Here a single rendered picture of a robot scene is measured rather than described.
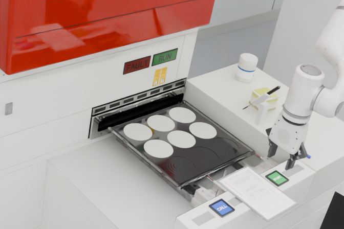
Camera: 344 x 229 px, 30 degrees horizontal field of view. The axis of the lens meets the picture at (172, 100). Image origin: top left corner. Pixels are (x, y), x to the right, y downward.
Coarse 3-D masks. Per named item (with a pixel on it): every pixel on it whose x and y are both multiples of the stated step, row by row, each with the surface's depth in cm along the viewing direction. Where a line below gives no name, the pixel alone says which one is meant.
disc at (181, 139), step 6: (174, 132) 225; (180, 132) 225; (186, 132) 226; (168, 138) 221; (174, 138) 222; (180, 138) 223; (186, 138) 223; (192, 138) 224; (174, 144) 219; (180, 144) 219; (186, 144) 220; (192, 144) 221
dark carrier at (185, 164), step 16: (160, 112) 234; (176, 128) 227; (208, 144) 222; (224, 144) 224; (240, 144) 226; (160, 160) 210; (176, 160) 212; (192, 160) 213; (208, 160) 215; (224, 160) 216; (176, 176) 204; (192, 176) 206
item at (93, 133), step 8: (176, 88) 242; (184, 88) 244; (152, 96) 234; (160, 96) 236; (168, 96) 240; (128, 104) 227; (136, 104) 229; (144, 104) 232; (168, 104) 245; (104, 112) 220; (112, 112) 222; (120, 112) 225; (144, 112) 237; (152, 112) 238; (96, 120) 218; (128, 120) 231; (96, 128) 220; (104, 128) 224; (88, 136) 222; (96, 136) 222
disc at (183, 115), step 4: (176, 108) 238; (180, 108) 239; (184, 108) 239; (172, 112) 235; (176, 112) 236; (180, 112) 236; (184, 112) 237; (188, 112) 237; (192, 112) 238; (172, 116) 233; (176, 116) 234; (180, 116) 234; (184, 116) 235; (188, 116) 235; (192, 116) 236; (176, 120) 231; (180, 120) 232; (184, 120) 232; (188, 120) 233; (192, 120) 233
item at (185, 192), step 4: (124, 144) 225; (128, 148) 224; (132, 152) 223; (136, 156) 222; (140, 160) 221; (148, 164) 218; (152, 168) 217; (156, 172) 216; (160, 176) 215; (164, 180) 214; (168, 184) 213; (172, 184) 211; (176, 188) 210; (184, 188) 208; (180, 192) 209; (184, 192) 208; (188, 192) 207; (184, 196) 208; (188, 196) 207; (192, 196) 205; (188, 200) 207
